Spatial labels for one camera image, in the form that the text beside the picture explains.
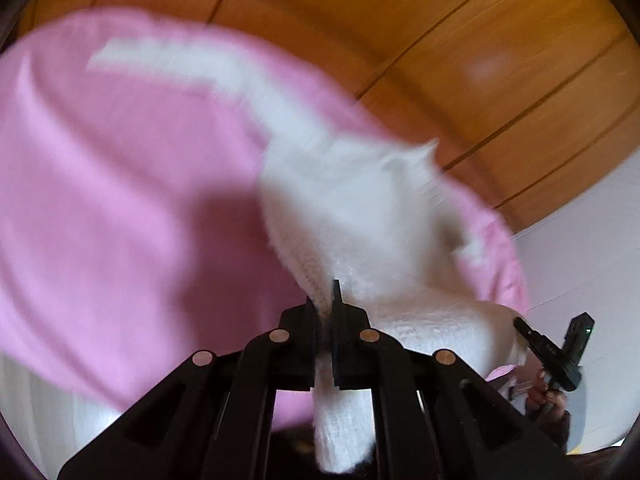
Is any white knitted sweater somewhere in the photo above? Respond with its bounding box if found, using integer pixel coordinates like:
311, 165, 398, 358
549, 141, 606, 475
86, 34, 531, 476

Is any person's right hand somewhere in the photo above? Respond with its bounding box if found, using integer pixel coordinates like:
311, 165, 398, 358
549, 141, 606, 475
525, 368, 570, 452

